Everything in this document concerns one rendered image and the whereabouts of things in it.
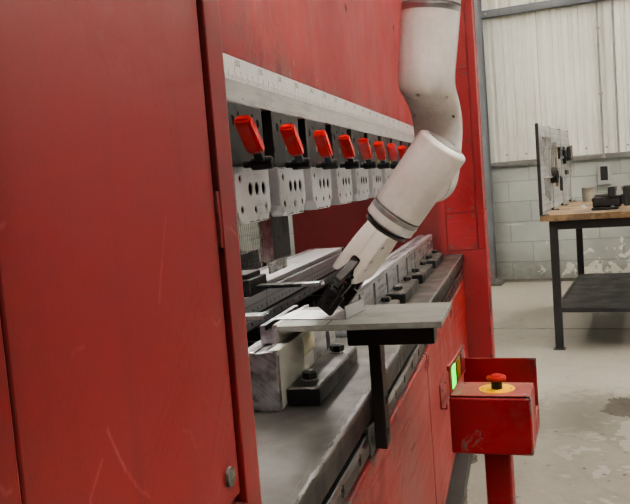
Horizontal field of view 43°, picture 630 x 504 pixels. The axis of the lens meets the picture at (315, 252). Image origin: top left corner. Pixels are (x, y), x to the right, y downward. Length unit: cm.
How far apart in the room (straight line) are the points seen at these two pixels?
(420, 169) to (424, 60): 16
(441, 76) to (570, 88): 748
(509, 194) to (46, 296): 851
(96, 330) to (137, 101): 11
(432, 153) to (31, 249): 97
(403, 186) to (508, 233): 757
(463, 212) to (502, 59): 547
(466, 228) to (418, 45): 227
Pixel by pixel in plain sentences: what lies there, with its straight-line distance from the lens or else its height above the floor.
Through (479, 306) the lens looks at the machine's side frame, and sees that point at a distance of 349.
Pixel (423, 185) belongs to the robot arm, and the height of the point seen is 121.
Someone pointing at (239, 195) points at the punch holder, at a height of 121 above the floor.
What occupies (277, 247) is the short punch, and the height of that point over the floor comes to 112.
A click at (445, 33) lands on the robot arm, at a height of 143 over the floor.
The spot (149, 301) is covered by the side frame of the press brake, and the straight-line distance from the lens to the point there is 36.
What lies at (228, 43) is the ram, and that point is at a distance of 110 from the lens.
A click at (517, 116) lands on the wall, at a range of 873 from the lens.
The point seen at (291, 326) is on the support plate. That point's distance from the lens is 127.
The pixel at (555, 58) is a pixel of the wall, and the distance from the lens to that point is 872.
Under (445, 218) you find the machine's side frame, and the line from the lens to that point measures 345.
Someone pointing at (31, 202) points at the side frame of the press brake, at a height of 122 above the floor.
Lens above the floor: 122
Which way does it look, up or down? 5 degrees down
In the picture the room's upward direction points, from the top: 5 degrees counter-clockwise
